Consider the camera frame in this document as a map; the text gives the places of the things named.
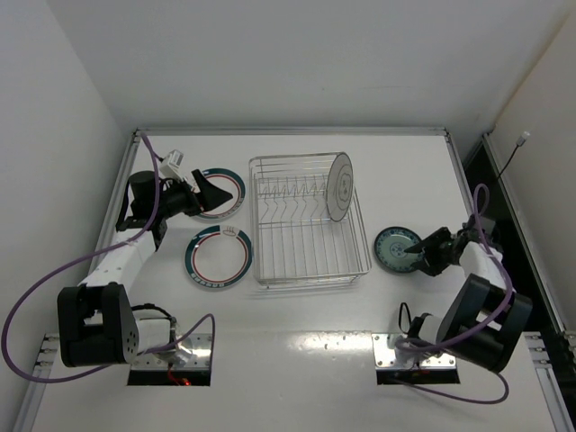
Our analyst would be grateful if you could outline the green red rimmed plate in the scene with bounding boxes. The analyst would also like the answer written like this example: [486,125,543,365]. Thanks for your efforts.
[194,167,247,221]
[184,225,253,291]

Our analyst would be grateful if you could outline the blue patterned small plate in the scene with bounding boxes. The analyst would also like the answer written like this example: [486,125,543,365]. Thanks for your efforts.
[373,226,422,274]

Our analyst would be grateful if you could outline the green red rimmed plate front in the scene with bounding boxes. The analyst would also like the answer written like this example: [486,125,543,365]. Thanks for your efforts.
[184,225,253,291]

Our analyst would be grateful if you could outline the white plate grey pattern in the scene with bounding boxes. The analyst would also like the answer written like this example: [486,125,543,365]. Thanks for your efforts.
[326,152,354,221]

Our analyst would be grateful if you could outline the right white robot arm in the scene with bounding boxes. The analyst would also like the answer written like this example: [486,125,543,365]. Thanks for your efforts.
[395,220,533,373]

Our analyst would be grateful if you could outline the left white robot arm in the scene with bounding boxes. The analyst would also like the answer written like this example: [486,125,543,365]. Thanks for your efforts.
[57,170,233,367]

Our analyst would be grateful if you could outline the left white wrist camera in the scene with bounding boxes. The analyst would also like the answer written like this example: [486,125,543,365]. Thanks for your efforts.
[159,149,184,179]

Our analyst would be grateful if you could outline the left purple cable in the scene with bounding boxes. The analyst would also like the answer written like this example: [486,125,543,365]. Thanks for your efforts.
[0,131,217,383]

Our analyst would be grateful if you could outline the purple cable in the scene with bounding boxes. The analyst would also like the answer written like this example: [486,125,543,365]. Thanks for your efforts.
[394,183,517,404]
[0,131,217,383]

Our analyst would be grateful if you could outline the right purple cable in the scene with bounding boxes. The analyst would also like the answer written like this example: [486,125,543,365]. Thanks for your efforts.
[394,183,517,404]

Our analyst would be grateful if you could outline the metal wire dish rack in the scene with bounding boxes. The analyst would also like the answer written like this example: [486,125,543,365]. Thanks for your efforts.
[248,152,372,288]

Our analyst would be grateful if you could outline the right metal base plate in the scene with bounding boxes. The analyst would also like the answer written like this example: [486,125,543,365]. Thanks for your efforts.
[372,333,457,372]

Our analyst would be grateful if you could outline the metal base plate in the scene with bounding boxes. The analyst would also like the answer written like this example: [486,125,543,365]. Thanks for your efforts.
[130,333,213,373]
[372,333,457,372]

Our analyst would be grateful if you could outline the black wall cable white plug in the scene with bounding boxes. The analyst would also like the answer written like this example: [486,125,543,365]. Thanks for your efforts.
[495,130,530,182]

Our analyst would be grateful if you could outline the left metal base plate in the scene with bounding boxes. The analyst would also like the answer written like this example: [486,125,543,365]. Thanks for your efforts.
[130,333,213,373]

